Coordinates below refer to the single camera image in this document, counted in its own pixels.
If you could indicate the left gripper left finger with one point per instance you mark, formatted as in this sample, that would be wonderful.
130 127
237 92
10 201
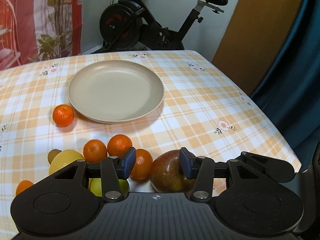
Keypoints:
112 170

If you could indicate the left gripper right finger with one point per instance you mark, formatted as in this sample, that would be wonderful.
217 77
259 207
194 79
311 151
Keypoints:
200 169

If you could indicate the red apple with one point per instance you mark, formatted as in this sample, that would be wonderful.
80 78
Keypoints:
167 176

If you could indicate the large yellow lemon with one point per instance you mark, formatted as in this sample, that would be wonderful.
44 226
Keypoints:
63 159

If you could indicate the mandarin orange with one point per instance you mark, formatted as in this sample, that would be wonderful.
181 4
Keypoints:
142 167
118 145
94 151

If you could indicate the yellow green lemon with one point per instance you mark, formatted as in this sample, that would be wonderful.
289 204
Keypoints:
95 186

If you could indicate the orange plaid tablecloth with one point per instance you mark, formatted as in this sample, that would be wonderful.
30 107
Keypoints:
202 110

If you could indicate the small brown kiwi fruit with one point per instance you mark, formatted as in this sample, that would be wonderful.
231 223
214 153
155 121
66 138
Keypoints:
52 154

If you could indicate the mandarin left of plate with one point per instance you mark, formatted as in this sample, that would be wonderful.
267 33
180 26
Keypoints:
63 115

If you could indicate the beige round plate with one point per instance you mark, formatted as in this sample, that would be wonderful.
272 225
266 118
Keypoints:
115 91

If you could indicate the small mandarin at edge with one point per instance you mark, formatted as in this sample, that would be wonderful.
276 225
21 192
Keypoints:
23 185

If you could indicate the dark teal curtain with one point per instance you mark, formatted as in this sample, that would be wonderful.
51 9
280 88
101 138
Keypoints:
289 92

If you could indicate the black exercise bike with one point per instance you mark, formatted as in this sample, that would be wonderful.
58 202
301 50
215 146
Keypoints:
126 23

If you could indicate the red printed backdrop cloth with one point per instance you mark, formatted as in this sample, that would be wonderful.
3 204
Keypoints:
39 30

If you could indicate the brown wooden door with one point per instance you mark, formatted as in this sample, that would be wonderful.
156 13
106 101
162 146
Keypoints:
253 38

